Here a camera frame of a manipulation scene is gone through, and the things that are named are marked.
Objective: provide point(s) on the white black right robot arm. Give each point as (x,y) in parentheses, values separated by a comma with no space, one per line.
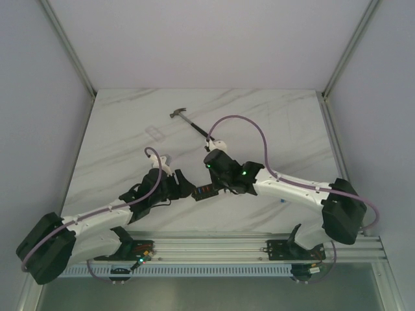
(339,214)

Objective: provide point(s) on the clear plastic fuse box cover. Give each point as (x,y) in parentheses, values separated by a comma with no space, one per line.
(155,133)

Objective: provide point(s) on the white slotted cable duct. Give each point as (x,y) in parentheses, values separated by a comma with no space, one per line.
(150,269)

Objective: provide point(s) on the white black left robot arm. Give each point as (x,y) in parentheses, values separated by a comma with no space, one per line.
(57,242)

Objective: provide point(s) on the claw hammer black handle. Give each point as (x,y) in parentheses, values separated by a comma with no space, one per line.
(179,113)

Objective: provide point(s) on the aluminium front rail base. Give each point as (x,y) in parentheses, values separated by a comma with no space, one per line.
(247,248)

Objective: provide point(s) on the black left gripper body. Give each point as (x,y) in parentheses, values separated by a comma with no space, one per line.
(177,183)

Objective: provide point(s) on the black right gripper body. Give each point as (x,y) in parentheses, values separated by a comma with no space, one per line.
(222,182)

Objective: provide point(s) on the aluminium frame post left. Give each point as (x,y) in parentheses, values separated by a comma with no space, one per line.
(67,46)

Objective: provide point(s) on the black fuse box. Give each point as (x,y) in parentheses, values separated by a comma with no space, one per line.
(204,192)

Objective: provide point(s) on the aluminium frame rail right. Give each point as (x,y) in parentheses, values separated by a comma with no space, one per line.
(347,54)

